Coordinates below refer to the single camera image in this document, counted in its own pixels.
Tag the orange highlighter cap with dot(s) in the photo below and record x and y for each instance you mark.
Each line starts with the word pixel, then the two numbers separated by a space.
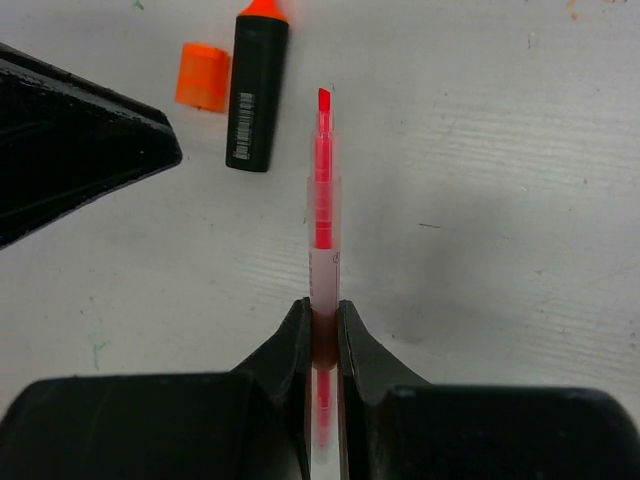
pixel 203 77

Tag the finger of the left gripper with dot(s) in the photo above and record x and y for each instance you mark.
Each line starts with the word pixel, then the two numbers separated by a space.
pixel 66 141

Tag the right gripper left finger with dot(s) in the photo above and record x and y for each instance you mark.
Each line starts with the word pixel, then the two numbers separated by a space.
pixel 251 422

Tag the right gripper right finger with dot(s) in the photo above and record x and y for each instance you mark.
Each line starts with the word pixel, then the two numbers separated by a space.
pixel 393 424

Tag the pink translucent highlighter pen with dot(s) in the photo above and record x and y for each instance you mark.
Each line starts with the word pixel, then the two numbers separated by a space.
pixel 324 196

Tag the black orange highlighter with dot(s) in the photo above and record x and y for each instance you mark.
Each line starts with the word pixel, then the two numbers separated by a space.
pixel 258 64

